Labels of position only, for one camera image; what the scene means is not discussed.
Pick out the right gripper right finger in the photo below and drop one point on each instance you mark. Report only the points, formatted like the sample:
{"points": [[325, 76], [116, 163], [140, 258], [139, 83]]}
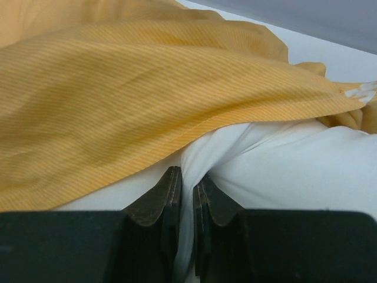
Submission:
{"points": [[235, 244]]}

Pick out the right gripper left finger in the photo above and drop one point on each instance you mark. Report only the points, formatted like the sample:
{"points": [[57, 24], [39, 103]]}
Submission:
{"points": [[136, 244]]}

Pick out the white pillow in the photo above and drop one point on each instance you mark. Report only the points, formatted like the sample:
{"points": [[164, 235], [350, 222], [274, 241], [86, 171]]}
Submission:
{"points": [[281, 165]]}

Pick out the blue and yellow pillowcase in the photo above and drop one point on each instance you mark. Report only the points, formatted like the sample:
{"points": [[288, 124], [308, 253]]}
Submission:
{"points": [[96, 91]]}

